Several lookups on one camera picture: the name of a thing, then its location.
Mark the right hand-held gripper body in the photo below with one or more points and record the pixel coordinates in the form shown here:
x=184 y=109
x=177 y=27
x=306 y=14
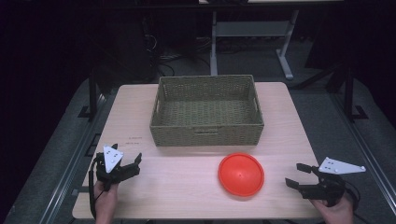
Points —
x=327 y=189

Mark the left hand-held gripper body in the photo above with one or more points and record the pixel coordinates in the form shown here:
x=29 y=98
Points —
x=107 y=174

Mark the person's left hand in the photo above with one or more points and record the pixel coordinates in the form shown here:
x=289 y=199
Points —
x=106 y=200

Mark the person's right hand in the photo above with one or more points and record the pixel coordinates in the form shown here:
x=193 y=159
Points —
x=337 y=214

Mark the orange plastic disc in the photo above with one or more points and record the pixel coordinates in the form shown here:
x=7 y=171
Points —
x=241 y=174

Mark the black metal stand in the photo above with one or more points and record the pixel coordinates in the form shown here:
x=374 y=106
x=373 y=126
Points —
x=349 y=93
x=92 y=93

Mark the green woven basket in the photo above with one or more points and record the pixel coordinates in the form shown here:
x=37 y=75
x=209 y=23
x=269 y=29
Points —
x=207 y=115

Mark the metal floor rail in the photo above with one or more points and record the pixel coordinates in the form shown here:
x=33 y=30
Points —
x=364 y=149
x=67 y=174

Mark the grey metal desk frame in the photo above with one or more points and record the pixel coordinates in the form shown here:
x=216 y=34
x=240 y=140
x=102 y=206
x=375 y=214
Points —
x=252 y=29

